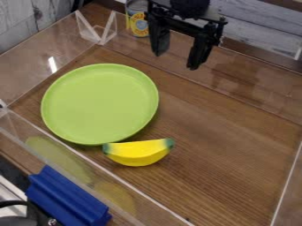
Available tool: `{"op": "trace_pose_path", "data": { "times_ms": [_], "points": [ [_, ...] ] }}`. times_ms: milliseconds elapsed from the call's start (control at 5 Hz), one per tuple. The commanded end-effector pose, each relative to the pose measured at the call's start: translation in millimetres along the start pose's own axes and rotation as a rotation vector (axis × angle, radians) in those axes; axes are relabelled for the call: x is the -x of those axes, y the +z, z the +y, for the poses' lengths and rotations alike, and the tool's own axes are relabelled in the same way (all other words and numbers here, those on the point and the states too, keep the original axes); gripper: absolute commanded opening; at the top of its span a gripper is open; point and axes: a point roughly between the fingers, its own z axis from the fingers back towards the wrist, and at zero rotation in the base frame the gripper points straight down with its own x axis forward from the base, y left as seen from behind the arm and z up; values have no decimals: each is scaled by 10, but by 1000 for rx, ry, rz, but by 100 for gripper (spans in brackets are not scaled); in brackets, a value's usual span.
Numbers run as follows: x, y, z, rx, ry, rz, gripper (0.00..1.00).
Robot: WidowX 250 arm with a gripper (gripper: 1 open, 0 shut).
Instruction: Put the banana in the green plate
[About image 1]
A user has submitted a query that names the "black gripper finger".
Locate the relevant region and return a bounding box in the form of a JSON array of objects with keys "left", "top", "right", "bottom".
[
  {"left": 186, "top": 33, "right": 214, "bottom": 71},
  {"left": 148, "top": 17, "right": 170, "bottom": 57}
]

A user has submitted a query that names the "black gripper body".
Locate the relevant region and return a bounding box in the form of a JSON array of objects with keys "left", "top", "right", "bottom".
[{"left": 147, "top": 0, "right": 227, "bottom": 46}]

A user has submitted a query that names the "yellow toy banana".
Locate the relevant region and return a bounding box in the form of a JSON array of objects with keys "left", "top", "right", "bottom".
[{"left": 103, "top": 139, "right": 175, "bottom": 167}]

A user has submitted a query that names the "green round plate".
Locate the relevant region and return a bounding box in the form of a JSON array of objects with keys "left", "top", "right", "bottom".
[{"left": 40, "top": 64, "right": 159, "bottom": 146}]

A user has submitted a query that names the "yellow blue tin can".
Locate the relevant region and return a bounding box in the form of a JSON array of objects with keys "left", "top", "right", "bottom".
[{"left": 126, "top": 0, "right": 148, "bottom": 38}]

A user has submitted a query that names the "blue plastic clamp block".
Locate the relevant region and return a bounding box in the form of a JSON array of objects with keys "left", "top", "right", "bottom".
[{"left": 25, "top": 165, "right": 112, "bottom": 226}]

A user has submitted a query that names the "clear acrylic corner bracket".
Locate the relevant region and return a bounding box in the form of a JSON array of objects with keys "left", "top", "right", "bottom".
[{"left": 75, "top": 11, "right": 118, "bottom": 46}]

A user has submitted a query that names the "clear acrylic front wall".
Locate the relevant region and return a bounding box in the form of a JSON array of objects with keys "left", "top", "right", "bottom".
[{"left": 0, "top": 100, "right": 191, "bottom": 226}]

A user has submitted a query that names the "black cable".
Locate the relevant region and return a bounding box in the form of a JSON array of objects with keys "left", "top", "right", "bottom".
[{"left": 0, "top": 200, "right": 43, "bottom": 226}]

